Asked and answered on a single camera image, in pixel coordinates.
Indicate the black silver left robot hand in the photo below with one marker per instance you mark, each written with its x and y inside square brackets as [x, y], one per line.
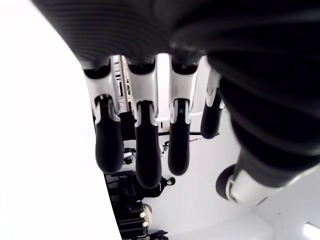
[200, 30]

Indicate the silver metal truss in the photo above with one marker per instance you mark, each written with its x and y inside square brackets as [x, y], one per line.
[121, 75]

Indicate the black backpack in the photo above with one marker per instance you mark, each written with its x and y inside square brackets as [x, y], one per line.
[163, 186]

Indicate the beige round object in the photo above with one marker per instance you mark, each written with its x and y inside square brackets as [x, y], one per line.
[148, 212]

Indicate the black stacked equipment cases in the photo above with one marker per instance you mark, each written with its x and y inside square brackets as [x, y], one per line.
[127, 220]

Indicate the rectangular ceiling light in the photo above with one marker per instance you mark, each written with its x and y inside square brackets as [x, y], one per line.
[311, 232]

